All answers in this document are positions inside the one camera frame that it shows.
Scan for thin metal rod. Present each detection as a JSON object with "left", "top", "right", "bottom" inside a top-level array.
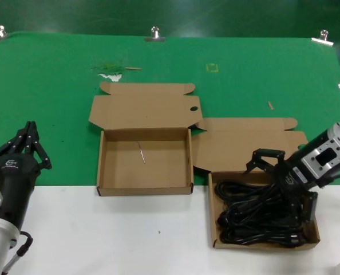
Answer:
[{"left": 137, "top": 140, "right": 146, "bottom": 164}]

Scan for brown cardboard mailer box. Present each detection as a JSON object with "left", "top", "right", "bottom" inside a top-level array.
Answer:
[
  {"left": 192, "top": 116, "right": 322, "bottom": 249},
  {"left": 88, "top": 82, "right": 203, "bottom": 198}
]

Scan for left arm cable with connector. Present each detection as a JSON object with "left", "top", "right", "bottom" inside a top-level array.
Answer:
[{"left": 2, "top": 230, "right": 34, "bottom": 275}]

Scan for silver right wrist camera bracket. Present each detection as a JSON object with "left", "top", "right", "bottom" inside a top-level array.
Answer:
[{"left": 300, "top": 133, "right": 340, "bottom": 187}]

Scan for white paper scrap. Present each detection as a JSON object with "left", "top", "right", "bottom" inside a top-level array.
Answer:
[{"left": 97, "top": 73, "right": 122, "bottom": 83}]

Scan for green shredded scraps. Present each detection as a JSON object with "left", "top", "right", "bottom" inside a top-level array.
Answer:
[{"left": 89, "top": 61, "right": 125, "bottom": 74}]

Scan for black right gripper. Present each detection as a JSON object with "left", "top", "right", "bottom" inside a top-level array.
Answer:
[{"left": 244, "top": 123, "right": 319, "bottom": 230}]

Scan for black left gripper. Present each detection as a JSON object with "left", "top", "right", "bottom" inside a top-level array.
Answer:
[{"left": 0, "top": 121, "right": 53, "bottom": 230}]

